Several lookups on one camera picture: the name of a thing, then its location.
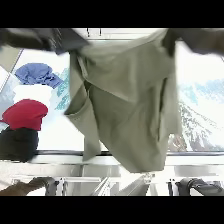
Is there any olive green T-shirt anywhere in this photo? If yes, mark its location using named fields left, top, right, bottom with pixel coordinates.
left=63, top=28, right=184, bottom=174

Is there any white garment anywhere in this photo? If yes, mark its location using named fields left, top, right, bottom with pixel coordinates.
left=12, top=83, right=55, bottom=108

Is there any red garment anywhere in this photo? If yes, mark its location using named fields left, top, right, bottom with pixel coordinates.
left=1, top=98, right=50, bottom=132

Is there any blue garment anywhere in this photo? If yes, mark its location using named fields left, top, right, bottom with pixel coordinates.
left=14, top=62, right=65, bottom=90

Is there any black garment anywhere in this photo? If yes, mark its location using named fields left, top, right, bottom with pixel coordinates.
left=0, top=126, right=40, bottom=164

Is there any silver frame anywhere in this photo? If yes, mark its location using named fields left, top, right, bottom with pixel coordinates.
left=0, top=151, right=224, bottom=197

